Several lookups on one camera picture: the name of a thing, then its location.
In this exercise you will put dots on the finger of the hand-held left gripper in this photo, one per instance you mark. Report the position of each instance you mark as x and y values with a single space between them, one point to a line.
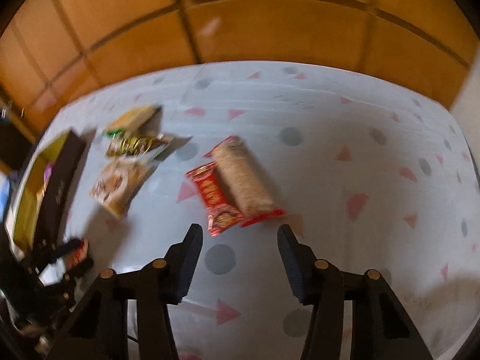
65 251
80 267

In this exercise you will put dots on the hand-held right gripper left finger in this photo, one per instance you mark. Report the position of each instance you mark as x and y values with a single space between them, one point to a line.
187 270

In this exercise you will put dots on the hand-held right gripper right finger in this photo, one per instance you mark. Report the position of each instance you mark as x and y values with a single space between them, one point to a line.
296 270

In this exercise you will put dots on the gold tin box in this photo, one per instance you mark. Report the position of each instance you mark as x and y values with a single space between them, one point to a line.
60 180

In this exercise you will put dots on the red patterned snack packet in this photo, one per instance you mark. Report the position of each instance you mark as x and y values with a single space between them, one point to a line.
213 198

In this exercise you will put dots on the purple snack packet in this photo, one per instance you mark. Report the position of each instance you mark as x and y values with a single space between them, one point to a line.
48 172

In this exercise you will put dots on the beige printed snack packet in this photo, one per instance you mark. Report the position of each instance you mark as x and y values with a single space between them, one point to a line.
116 185

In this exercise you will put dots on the rice cracker roll packet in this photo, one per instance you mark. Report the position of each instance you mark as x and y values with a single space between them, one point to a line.
242 178

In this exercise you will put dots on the small green packet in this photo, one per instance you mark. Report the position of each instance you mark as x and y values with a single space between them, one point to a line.
114 133

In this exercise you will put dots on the dark brown gold packet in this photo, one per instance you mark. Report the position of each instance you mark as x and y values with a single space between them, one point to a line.
138 144

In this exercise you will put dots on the pale cracker packet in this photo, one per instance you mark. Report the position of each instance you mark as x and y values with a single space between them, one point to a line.
131 118

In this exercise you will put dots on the patterned white tablecloth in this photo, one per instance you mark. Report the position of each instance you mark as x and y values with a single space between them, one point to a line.
318 157

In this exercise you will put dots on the wooden wardrobe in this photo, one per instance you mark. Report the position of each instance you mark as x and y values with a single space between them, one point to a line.
262 26

